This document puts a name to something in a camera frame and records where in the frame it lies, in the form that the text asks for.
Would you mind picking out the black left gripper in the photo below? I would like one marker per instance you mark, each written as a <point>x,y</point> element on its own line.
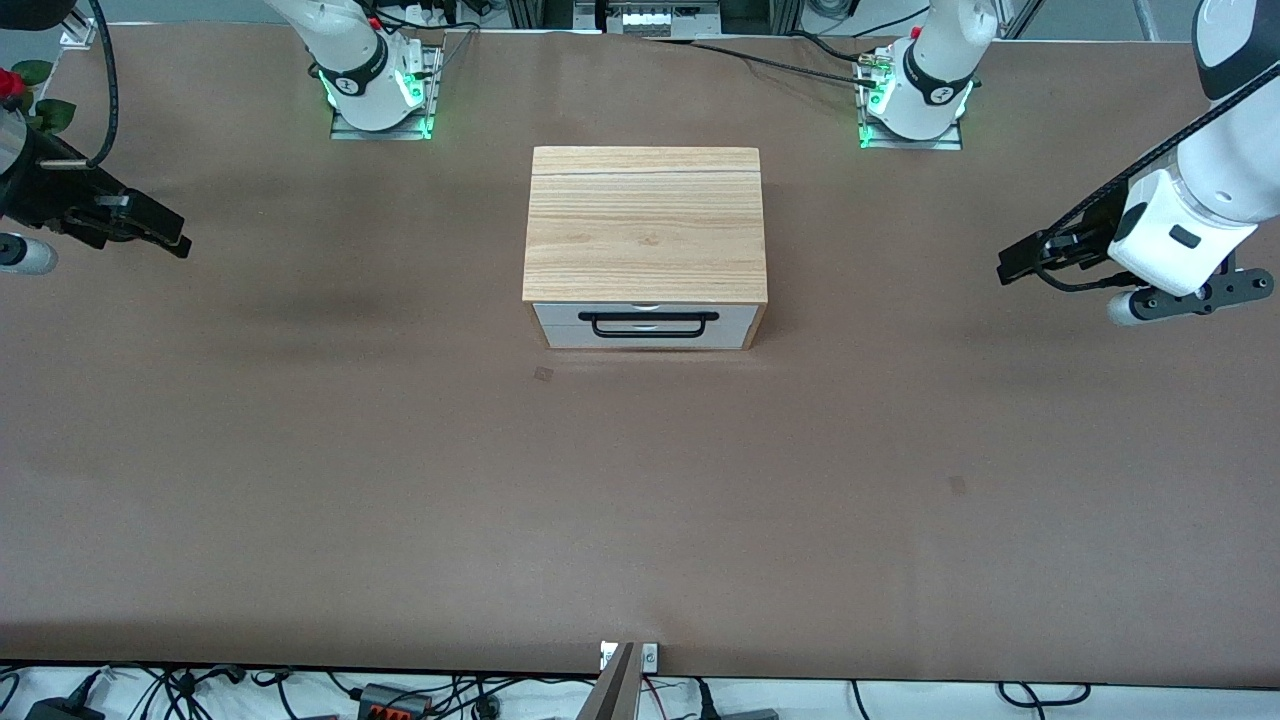
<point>1078,243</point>

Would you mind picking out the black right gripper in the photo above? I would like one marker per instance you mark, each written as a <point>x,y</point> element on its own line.
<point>42,193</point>

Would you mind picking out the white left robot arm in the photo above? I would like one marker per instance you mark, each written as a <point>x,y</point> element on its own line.
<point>1225,170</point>

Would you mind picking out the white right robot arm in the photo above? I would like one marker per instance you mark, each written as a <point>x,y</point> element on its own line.
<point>350,65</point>

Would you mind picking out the light wooden drawer cabinet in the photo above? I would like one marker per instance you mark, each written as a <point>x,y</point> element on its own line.
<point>645,225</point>

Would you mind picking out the red rose with leaves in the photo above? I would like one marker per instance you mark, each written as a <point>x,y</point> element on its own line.
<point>40,112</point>

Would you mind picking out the white power strip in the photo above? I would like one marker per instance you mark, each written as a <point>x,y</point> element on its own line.
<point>650,20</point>

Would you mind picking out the black power adapter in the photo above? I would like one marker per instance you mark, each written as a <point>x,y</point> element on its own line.
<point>65,712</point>

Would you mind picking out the red and black connector block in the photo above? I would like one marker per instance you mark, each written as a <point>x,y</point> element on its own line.
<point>395,703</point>

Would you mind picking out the wooden strip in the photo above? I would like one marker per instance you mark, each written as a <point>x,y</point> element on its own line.
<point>615,692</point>

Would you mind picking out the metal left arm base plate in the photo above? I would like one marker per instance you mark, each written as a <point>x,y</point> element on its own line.
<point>950,144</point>

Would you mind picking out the metal corner bracket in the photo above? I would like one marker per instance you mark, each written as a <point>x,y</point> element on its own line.
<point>78,35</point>

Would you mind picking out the black left camera mount plate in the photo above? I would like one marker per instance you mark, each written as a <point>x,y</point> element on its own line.
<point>1235,287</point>

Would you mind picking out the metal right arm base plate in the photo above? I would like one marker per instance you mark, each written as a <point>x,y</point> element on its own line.
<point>345,130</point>

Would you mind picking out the aluminium frame post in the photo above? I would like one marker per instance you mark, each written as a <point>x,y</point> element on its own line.
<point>1022,18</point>

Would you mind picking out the aluminium frame rack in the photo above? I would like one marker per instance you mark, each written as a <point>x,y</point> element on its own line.
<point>520,12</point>

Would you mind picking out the small metal edge bracket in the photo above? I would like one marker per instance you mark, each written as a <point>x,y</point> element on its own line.
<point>648,657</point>

